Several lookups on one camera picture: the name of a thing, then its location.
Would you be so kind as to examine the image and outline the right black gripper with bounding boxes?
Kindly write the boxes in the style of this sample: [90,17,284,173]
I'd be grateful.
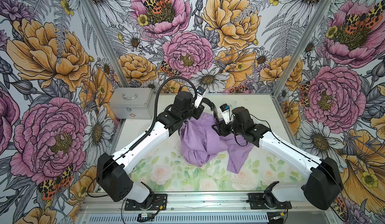
[211,120,245,137]

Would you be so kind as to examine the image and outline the purple trousers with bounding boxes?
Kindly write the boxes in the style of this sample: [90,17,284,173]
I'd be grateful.
[178,113,253,174]

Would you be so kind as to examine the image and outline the black leather belt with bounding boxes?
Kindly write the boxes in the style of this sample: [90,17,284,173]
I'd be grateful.
[201,98,219,122]

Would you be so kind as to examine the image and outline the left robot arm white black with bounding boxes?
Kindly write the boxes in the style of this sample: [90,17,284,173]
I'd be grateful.
[96,87,206,210]

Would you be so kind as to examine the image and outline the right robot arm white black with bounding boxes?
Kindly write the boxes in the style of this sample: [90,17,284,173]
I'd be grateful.
[212,104,343,210]

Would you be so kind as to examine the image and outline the silver metal case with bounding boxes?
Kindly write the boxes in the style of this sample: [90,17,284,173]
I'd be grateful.
[108,88,155,120]

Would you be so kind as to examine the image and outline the small green circuit board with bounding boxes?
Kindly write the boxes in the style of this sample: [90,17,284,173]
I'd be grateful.
[137,213,153,223]

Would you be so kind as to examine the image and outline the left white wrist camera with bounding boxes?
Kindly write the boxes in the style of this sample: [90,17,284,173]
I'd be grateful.
[194,86,206,108]

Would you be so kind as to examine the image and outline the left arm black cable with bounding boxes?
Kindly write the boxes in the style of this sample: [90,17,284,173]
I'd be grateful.
[87,76,198,198]

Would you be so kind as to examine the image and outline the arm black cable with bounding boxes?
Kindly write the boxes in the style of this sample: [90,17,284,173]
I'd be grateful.
[234,113,350,222]
[87,76,198,198]

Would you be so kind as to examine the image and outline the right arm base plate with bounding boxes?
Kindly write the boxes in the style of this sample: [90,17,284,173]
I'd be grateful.
[246,192,292,210]

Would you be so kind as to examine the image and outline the aluminium front rail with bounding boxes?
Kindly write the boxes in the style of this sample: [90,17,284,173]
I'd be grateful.
[76,191,341,224]

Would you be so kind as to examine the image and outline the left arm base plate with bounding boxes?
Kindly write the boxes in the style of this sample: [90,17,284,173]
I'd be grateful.
[124,193,168,211]

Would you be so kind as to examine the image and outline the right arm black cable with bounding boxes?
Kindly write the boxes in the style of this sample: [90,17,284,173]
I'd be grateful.
[234,113,350,222]

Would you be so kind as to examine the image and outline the left aluminium corner post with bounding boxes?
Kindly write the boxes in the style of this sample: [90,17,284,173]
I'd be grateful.
[80,0,129,88]

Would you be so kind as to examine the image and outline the aluminium corner post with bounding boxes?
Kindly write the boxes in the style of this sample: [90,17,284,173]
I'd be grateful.
[80,0,129,88]
[272,0,332,98]

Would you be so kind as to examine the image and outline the right aluminium corner post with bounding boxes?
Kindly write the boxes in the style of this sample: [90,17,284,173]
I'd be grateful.
[272,0,332,98]

